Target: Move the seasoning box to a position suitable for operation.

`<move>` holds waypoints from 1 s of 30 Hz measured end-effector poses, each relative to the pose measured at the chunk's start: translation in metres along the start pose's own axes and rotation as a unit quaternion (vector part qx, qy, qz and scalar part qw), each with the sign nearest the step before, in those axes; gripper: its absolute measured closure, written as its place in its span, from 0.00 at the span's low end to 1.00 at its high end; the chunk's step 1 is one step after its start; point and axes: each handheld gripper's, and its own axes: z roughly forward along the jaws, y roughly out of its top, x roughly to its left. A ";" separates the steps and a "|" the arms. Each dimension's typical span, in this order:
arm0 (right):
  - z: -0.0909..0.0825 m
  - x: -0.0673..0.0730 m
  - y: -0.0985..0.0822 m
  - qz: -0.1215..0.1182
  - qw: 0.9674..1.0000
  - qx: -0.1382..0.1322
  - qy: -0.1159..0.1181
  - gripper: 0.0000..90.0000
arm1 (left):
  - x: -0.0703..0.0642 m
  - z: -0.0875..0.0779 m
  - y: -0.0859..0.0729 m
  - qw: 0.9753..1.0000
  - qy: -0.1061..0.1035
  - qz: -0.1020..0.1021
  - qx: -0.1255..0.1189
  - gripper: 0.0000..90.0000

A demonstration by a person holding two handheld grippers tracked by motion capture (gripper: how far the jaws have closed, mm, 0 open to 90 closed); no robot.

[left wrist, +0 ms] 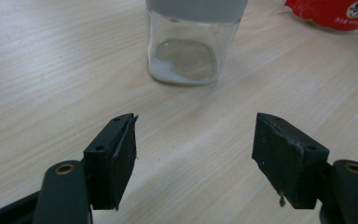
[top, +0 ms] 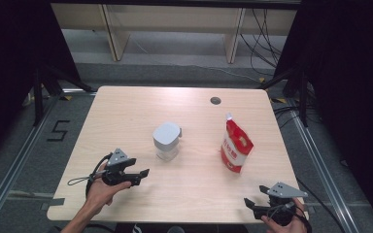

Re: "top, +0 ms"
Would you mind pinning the black curtain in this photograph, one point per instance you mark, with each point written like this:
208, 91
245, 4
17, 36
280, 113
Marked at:
353, 81
9, 64

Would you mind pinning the person's left hand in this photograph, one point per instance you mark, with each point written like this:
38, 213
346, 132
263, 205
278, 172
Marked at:
102, 192

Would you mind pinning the aluminium floor rail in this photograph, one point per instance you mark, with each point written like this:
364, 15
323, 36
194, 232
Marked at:
16, 165
323, 168

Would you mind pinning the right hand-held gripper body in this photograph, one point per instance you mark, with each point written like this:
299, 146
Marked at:
285, 191

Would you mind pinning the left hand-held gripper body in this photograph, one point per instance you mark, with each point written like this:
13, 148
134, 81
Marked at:
116, 158

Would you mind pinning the red and white spout pouch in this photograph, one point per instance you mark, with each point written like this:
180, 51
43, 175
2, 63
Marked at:
236, 145

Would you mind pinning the black metal stand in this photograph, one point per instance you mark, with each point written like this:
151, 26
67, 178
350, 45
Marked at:
302, 97
39, 97

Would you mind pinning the pale wooden shelf unit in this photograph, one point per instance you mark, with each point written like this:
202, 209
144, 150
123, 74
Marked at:
175, 19

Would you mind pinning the person's right hand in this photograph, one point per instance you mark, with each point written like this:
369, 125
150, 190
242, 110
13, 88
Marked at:
291, 228

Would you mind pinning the clear jar with grey lid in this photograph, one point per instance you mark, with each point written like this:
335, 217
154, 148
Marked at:
166, 137

